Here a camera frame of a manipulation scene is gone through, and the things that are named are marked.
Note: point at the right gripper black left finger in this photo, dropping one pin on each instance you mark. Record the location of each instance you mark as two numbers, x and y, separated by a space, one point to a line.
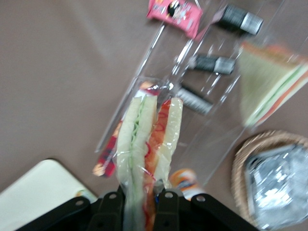
106 211

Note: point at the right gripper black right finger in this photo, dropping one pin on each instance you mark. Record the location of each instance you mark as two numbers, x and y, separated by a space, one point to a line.
173 211

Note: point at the triangular sandwich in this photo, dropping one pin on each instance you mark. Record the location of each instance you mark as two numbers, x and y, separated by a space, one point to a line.
262 81
134 134

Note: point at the beige plastic tray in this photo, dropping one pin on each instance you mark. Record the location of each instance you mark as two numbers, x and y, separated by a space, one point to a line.
36 187

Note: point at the orange lid snack cup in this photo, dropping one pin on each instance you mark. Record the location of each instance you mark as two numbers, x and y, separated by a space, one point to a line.
186 180

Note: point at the red plaid cookie box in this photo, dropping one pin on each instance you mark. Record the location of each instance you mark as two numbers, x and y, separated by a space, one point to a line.
107 154

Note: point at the oval tan wicker basket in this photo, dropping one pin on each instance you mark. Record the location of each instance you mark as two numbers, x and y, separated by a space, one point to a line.
240 168

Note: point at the clear acrylic stepped shelf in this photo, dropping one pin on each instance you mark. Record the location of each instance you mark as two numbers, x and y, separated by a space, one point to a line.
216 134

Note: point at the silver foil container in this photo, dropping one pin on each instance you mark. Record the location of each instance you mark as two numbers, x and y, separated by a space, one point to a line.
281 187

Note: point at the small black box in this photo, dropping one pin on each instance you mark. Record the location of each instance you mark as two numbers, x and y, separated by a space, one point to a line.
195 101
240 19
209 63

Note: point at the pink snack packet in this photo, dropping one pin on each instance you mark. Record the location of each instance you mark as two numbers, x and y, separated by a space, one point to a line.
173 14

